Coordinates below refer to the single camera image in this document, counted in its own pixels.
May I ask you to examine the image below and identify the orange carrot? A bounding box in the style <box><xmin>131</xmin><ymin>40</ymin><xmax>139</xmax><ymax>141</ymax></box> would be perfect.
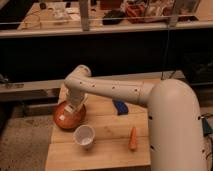
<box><xmin>128</xmin><ymin>127</ymin><xmax>137</xmax><ymax>151</ymax></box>

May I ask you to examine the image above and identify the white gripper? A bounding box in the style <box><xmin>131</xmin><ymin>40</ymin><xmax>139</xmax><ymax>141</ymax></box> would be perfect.
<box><xmin>66</xmin><ymin>91</ymin><xmax>88</xmax><ymax>110</ymax></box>

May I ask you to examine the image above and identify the black power box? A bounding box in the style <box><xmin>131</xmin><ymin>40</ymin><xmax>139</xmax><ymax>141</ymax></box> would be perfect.
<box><xmin>202</xmin><ymin>118</ymin><xmax>213</xmax><ymax>136</ymax></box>

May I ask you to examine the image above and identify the blue folded cloth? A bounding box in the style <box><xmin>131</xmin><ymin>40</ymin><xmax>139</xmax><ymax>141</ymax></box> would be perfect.
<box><xmin>113</xmin><ymin>100</ymin><xmax>129</xmax><ymax>115</ymax></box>

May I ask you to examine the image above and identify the white paper cup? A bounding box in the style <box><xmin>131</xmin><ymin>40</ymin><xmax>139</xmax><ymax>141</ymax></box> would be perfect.
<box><xmin>73</xmin><ymin>125</ymin><xmax>95</xmax><ymax>149</ymax></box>

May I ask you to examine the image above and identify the small white bottle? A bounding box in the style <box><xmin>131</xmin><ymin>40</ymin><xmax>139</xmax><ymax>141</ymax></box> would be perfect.
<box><xmin>59</xmin><ymin>104</ymin><xmax>75</xmax><ymax>121</ymax></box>

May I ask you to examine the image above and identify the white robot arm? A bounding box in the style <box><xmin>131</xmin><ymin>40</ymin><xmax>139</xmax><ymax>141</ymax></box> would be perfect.
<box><xmin>64</xmin><ymin>65</ymin><xmax>208</xmax><ymax>171</ymax></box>

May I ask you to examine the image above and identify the metal shelf post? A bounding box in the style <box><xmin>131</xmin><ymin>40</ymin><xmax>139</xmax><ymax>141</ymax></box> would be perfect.
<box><xmin>79</xmin><ymin>0</ymin><xmax>90</xmax><ymax>31</ymax></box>

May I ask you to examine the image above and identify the black bag on shelf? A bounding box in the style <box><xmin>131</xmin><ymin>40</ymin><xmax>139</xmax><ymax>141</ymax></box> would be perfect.
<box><xmin>102</xmin><ymin>10</ymin><xmax>124</xmax><ymax>25</ymax></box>

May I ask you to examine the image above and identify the orange ceramic bowl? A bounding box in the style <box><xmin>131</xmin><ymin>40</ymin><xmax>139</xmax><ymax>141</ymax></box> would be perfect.
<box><xmin>53</xmin><ymin>101</ymin><xmax>86</xmax><ymax>129</ymax></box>

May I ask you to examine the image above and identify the metal table clamp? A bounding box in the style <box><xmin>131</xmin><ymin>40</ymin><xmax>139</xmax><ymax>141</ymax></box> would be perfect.
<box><xmin>0</xmin><ymin>74</ymin><xmax>24</xmax><ymax>89</ymax></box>

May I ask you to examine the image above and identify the red cloth on shelf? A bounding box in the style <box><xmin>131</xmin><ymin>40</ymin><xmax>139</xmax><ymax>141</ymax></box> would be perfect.
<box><xmin>125</xmin><ymin>4</ymin><xmax>145</xmax><ymax>24</ymax></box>

